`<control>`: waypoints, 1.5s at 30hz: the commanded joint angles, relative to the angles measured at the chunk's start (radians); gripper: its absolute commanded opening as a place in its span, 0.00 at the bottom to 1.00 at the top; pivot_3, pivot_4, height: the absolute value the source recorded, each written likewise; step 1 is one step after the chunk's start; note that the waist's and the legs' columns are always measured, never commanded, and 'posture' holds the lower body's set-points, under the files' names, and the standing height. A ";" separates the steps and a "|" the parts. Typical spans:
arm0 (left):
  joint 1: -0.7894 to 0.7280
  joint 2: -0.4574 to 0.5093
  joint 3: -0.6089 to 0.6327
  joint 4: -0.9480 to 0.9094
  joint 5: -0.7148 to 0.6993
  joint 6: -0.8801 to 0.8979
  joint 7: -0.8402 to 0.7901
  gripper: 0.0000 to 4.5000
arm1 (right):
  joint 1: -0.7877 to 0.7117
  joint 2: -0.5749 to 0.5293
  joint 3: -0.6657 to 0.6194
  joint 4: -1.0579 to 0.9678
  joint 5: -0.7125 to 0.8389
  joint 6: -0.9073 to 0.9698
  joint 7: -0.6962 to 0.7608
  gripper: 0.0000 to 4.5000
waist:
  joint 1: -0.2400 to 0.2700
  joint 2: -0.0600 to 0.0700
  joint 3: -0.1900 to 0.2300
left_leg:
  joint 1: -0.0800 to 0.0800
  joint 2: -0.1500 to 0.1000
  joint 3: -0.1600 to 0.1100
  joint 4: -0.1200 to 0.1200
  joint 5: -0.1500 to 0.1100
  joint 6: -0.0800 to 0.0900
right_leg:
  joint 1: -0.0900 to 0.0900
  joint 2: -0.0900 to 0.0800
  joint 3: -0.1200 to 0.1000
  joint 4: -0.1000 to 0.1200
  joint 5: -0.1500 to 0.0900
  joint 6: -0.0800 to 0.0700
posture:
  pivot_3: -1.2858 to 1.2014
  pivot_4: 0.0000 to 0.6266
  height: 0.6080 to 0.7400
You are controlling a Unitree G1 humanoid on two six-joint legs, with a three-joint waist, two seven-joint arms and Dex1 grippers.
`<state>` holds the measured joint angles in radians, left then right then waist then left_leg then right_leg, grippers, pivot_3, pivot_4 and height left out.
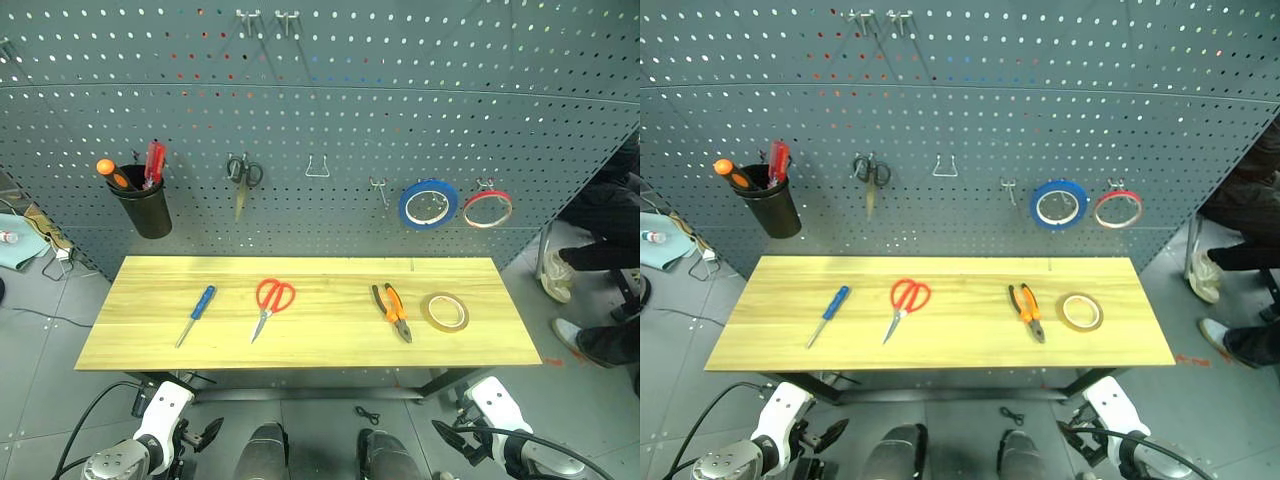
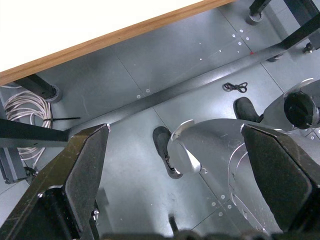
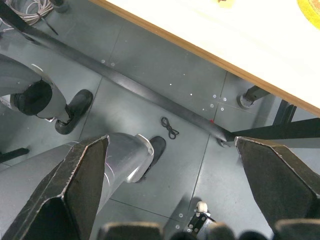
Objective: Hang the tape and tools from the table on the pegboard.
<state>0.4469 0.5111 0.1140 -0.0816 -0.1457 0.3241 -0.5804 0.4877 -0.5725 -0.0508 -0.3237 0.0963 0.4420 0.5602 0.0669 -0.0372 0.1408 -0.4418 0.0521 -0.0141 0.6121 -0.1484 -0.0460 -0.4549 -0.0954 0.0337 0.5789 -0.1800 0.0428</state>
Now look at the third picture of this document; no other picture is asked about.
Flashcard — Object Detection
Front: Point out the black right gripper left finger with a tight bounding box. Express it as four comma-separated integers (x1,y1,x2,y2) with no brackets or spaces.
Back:
0,134,110,240

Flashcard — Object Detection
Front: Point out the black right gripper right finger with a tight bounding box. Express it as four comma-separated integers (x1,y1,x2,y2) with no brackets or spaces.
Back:
234,136,320,234

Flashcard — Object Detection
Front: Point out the black flat floor bar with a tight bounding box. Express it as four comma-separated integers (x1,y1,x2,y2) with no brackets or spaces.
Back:
0,147,30,164

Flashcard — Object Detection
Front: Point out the white caster wheel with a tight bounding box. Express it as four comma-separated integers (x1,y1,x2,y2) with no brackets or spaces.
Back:
196,201,209,214

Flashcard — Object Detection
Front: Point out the grey table leg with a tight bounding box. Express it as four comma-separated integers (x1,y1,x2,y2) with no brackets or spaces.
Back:
239,84,271,110

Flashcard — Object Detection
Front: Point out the black robot left foot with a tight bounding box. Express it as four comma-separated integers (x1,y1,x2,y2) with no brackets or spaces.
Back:
54,89,94,135

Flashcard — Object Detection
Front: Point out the black robot foot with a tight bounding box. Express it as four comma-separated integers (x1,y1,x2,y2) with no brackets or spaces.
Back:
54,89,94,135
142,136,167,181

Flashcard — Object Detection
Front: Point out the silver robot left leg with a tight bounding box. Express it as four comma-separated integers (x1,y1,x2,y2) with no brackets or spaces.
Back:
0,53,69,124

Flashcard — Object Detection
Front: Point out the black robot right foot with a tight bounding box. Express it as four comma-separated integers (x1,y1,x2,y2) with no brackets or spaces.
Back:
142,136,167,181

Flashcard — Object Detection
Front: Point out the yellow round object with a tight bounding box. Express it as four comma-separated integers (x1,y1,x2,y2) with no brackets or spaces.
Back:
296,0,320,29

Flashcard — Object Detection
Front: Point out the black table frame bar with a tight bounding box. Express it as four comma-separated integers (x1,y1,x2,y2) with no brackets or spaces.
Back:
226,99,320,151

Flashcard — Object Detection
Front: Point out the black caster bracket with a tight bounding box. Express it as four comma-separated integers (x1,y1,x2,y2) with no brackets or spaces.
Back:
183,211,219,236

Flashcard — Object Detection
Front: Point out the black knotted string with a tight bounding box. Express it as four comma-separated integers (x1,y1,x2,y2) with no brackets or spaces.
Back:
160,116,180,140

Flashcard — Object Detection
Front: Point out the black metal frame bar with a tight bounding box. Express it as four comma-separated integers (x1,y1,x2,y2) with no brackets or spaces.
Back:
0,3,235,149

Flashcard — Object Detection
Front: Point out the black cable tie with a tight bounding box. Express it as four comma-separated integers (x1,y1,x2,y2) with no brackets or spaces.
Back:
37,11,60,36

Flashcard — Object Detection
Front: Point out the coiled grey cable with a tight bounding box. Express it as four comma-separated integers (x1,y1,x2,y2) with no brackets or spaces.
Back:
4,0,55,26

